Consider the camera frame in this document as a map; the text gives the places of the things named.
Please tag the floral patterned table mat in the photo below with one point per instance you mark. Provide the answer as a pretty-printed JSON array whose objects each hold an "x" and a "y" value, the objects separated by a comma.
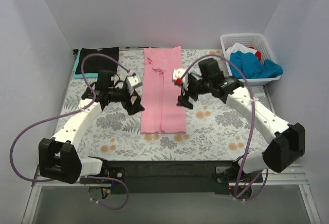
[{"x": 214, "y": 130}]

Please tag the blue t shirt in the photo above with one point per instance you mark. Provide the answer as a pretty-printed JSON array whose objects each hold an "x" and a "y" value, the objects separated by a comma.
[{"x": 250, "y": 66}]

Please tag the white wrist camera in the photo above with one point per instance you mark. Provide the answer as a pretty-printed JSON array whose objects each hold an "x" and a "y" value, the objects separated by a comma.
[
  {"x": 177, "y": 76},
  {"x": 133, "y": 82}
]

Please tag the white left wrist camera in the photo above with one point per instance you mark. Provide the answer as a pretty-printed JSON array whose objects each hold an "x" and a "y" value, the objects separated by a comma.
[{"x": 133, "y": 82}]

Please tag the red t shirt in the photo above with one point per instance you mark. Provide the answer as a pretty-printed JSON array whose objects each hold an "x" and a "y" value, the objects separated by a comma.
[{"x": 258, "y": 55}]

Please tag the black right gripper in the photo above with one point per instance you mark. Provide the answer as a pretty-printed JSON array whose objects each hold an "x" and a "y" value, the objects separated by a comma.
[{"x": 189, "y": 88}]

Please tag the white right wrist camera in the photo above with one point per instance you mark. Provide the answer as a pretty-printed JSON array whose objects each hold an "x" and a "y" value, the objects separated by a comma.
[{"x": 177, "y": 76}]

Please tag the white plastic basket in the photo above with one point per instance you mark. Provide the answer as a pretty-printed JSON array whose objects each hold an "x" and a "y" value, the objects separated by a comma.
[{"x": 255, "y": 40}]

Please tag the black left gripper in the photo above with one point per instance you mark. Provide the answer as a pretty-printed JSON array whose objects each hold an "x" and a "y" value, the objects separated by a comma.
[{"x": 129, "y": 98}]

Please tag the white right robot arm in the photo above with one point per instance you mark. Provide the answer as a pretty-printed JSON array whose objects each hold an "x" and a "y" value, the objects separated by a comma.
[{"x": 286, "y": 142}]

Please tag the folded black t shirt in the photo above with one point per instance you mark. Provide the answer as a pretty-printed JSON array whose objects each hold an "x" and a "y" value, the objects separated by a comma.
[{"x": 96, "y": 63}]

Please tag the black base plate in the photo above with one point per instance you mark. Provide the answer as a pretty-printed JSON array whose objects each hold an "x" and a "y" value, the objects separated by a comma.
[
  {"x": 228, "y": 174},
  {"x": 109, "y": 172}
]

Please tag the white t shirt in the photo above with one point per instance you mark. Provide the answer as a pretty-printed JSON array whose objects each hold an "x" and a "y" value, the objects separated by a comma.
[{"x": 238, "y": 47}]

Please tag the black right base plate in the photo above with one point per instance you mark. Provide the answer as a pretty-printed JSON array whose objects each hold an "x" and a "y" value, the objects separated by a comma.
[{"x": 228, "y": 174}]

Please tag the aluminium front rail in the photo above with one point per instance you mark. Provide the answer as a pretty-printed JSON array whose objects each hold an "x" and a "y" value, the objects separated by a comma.
[{"x": 188, "y": 176}]

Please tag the folded teal t shirt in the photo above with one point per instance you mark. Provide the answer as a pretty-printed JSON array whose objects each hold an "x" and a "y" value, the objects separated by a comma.
[{"x": 79, "y": 76}]

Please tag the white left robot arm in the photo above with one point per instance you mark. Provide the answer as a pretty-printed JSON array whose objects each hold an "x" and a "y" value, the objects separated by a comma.
[{"x": 58, "y": 156}]

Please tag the pink t shirt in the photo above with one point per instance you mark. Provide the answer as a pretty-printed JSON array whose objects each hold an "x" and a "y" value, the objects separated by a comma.
[{"x": 159, "y": 94}]

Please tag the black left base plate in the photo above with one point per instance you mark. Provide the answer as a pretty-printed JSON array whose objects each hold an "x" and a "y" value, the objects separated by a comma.
[{"x": 109, "y": 172}]

